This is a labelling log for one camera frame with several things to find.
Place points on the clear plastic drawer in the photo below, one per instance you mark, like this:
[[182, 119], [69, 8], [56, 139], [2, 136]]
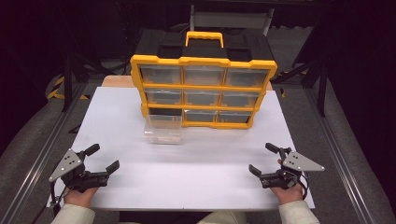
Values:
[[162, 125]]

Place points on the yellow black floor tape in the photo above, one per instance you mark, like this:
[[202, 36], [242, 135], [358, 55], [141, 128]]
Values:
[[56, 90]]

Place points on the yellow black drawer organizer cabinet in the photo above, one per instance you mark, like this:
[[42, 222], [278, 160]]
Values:
[[204, 60]]

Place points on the metal floor rail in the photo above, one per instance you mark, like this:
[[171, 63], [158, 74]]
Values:
[[339, 155], [40, 155]]

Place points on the person's right hand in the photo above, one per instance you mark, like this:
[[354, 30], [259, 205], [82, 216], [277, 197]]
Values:
[[288, 194]]

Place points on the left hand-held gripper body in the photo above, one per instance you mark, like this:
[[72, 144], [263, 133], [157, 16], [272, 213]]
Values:
[[81, 179]]

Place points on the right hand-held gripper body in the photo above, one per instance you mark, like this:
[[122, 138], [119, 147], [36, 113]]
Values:
[[281, 180]]

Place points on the black metal stand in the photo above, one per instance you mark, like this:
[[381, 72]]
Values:
[[322, 90], [67, 81]]

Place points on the person's beige trouser leg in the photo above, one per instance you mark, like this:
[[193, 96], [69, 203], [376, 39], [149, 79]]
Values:
[[222, 218]]

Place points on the person's left hand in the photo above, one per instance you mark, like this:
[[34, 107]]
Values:
[[79, 196]]

